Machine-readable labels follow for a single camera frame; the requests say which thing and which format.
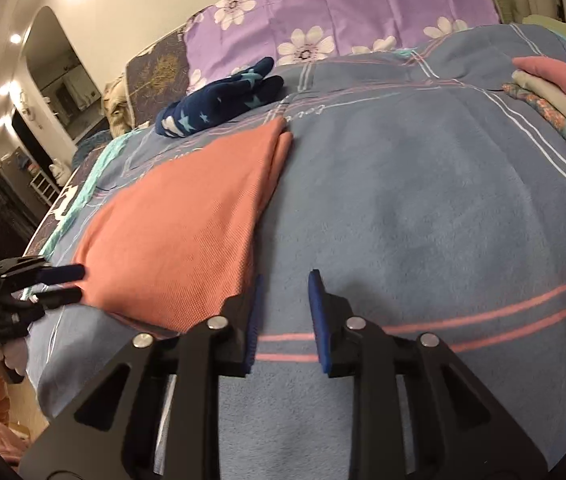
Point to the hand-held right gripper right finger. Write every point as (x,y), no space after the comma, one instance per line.
(319,320)

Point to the white cat figurine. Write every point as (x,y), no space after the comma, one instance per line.
(58,169)

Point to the dark sheet with white prints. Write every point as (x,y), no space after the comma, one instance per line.
(63,205)

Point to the dark tree-print cushion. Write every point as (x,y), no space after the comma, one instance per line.
(158,75)

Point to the cream folded garment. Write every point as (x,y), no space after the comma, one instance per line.
(563,110)

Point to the green cloth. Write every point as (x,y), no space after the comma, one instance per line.
(563,30)

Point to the blue plaid blanket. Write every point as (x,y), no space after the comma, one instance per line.
(413,210)

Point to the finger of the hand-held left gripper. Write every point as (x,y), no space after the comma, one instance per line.
(63,272)
(60,296)

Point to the teal knitted blanket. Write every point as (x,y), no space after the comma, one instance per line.
(108,155)

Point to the grey-blue knitted throw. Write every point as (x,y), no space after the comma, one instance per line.
(90,145)

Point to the white ladder rack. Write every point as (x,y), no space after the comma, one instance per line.
(45,187)

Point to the cream crumpled garment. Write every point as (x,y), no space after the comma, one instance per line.
(115,110)

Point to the salmon long-sleeve bear shirt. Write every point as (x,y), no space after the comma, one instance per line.
(188,235)

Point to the person's left hand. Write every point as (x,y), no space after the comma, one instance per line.
(15,360)

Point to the purple floral pillow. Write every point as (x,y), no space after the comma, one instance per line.
(338,15)

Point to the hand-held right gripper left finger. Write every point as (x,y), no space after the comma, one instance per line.
(253,320)

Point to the navy star-print folded garment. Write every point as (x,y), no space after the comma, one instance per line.
(213,102)

